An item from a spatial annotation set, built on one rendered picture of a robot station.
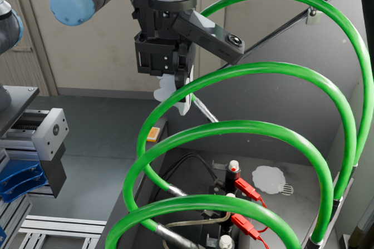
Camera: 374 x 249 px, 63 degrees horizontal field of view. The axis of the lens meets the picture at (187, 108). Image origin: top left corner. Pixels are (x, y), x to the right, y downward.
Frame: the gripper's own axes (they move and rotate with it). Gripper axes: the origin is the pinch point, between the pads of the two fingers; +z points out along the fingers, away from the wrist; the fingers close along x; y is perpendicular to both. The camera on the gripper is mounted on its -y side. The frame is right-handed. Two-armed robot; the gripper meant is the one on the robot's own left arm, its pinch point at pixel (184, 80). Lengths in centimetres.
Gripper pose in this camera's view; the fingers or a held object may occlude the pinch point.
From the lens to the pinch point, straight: 66.3
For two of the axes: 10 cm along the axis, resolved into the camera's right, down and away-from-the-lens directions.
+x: -7.2, 2.2, -6.6
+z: 3.5, 9.3, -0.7
